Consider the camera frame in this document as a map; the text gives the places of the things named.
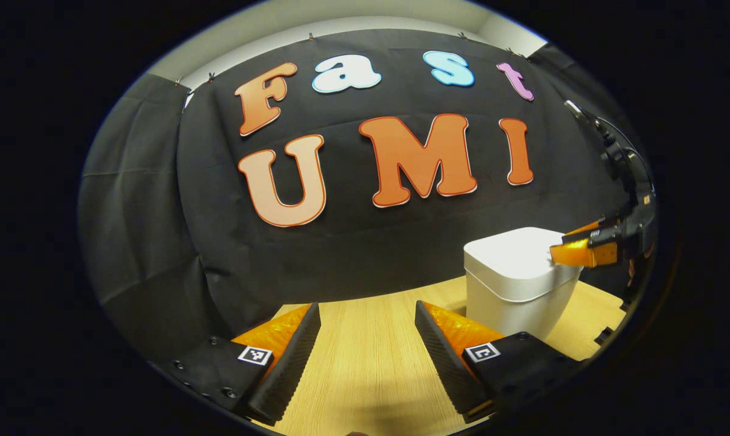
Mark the white desktop garbage bin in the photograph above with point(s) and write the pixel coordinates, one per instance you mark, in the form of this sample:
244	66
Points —
510	272

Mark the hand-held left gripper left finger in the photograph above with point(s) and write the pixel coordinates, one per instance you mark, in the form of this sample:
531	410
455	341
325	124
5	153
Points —
292	357

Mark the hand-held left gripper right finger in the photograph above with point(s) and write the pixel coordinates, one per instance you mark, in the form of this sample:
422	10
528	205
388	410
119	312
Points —
440	357

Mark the wooden desktop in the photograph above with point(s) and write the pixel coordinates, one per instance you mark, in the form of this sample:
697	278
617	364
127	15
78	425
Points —
371	363

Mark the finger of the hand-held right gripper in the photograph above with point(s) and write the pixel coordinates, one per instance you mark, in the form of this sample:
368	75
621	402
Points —
592	229
583	253

